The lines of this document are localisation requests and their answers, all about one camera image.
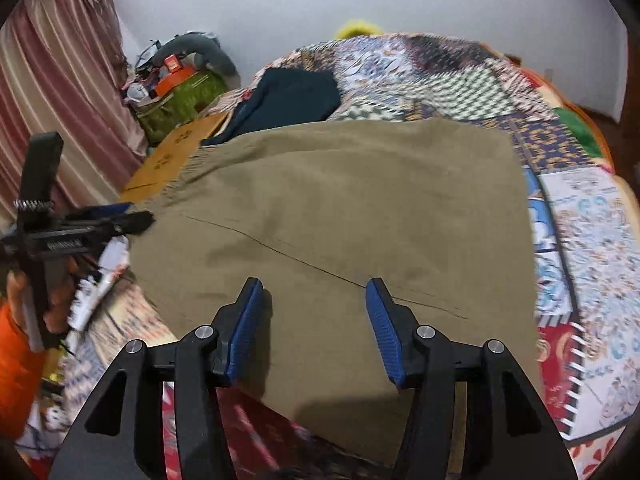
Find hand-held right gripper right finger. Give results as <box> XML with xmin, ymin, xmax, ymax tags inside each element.
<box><xmin>365</xmin><ymin>276</ymin><xmax>581</xmax><ymax>480</ymax></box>

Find khaki pants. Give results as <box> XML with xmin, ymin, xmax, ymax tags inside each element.
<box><xmin>127</xmin><ymin>120</ymin><xmax>543</xmax><ymax>468</ymax></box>

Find pink striped curtain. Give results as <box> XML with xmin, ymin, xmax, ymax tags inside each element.
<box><xmin>0</xmin><ymin>0</ymin><xmax>148</xmax><ymax>233</ymax></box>

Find yellow fluffy object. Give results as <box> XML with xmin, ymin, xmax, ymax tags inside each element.
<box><xmin>334</xmin><ymin>18</ymin><xmax>387</xmax><ymax>41</ymax></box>

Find grey long pillow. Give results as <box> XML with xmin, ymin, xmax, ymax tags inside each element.
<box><xmin>154</xmin><ymin>32</ymin><xmax>239</xmax><ymax>79</ymax></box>

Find orange box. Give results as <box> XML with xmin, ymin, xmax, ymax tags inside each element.
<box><xmin>154</xmin><ymin>54</ymin><xmax>198</xmax><ymax>97</ymax></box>

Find brown cardboard box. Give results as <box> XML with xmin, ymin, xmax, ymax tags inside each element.
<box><xmin>120</xmin><ymin>111</ymin><xmax>233</xmax><ymax>202</ymax></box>

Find person's left hand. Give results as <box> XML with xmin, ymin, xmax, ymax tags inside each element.
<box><xmin>6</xmin><ymin>255</ymin><xmax>81</xmax><ymax>336</ymax></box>

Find person's left forearm orange sleeve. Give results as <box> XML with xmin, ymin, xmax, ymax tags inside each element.
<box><xmin>0</xmin><ymin>302</ymin><xmax>48</xmax><ymax>413</ymax></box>

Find dark teal folded garment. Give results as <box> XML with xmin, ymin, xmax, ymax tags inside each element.
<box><xmin>202</xmin><ymin>67</ymin><xmax>342</xmax><ymax>147</ymax></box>

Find patchwork printed blanket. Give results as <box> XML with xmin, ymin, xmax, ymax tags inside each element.
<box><xmin>15</xmin><ymin>32</ymin><xmax>640</xmax><ymax>480</ymax></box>

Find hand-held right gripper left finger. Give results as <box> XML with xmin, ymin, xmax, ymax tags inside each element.
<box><xmin>47</xmin><ymin>276</ymin><xmax>266</xmax><ymax>480</ymax></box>

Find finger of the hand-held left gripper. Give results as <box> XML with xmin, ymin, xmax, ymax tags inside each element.
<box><xmin>102</xmin><ymin>211</ymin><xmax>155</xmax><ymax>242</ymax></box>
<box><xmin>65</xmin><ymin>202</ymin><xmax>135</xmax><ymax>222</ymax></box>

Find green fabric bag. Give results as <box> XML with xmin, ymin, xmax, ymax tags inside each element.
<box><xmin>135</xmin><ymin>71</ymin><xmax>228</xmax><ymax>145</ymax></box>

